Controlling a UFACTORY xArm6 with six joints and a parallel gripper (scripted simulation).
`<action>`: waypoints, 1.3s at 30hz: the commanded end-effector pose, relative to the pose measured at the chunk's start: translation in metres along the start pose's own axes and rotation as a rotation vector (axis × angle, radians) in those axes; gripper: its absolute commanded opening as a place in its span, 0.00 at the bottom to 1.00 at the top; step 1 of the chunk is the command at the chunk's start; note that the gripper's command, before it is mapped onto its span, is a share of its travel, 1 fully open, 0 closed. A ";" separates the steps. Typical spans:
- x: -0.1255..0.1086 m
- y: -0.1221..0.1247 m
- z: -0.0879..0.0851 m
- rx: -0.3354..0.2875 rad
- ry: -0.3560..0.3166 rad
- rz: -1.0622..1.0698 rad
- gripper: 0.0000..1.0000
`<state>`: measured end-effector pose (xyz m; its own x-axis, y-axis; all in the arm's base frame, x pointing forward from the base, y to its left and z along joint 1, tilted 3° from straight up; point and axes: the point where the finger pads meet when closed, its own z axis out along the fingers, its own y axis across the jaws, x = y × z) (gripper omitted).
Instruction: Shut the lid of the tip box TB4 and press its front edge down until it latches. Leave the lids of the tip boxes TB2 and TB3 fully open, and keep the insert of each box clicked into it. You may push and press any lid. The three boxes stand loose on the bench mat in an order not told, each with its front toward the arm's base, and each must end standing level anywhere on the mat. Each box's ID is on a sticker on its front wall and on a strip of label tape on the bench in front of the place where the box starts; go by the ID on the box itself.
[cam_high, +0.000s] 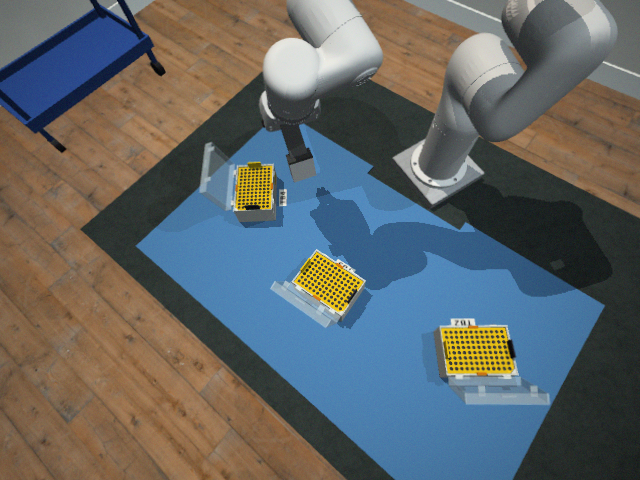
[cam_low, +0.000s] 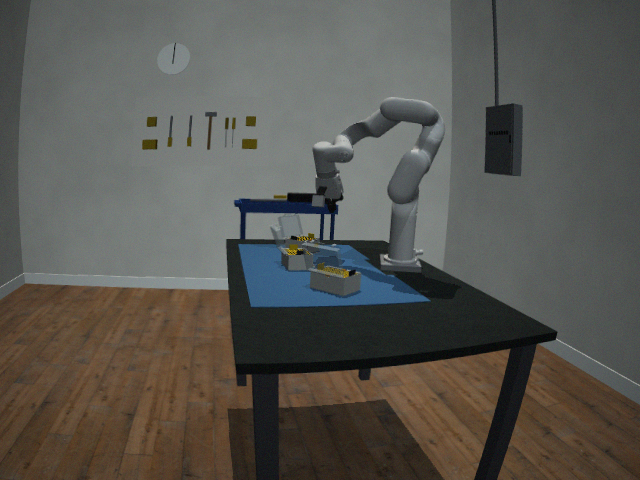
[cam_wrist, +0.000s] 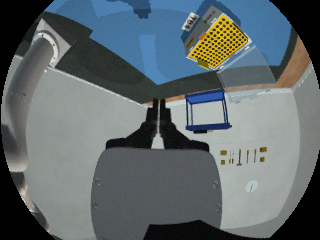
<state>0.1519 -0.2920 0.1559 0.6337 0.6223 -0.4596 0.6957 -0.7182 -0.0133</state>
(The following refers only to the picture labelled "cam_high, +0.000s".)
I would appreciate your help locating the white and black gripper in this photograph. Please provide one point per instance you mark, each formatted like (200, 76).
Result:
(271, 123)

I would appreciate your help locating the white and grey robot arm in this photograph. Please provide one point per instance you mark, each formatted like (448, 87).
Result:
(561, 42)

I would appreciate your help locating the yellow perforated tip rack plate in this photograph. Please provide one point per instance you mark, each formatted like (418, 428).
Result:
(254, 187)
(332, 284)
(478, 350)

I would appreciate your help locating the blue bench mat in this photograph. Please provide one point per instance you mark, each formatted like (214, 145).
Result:
(375, 374)

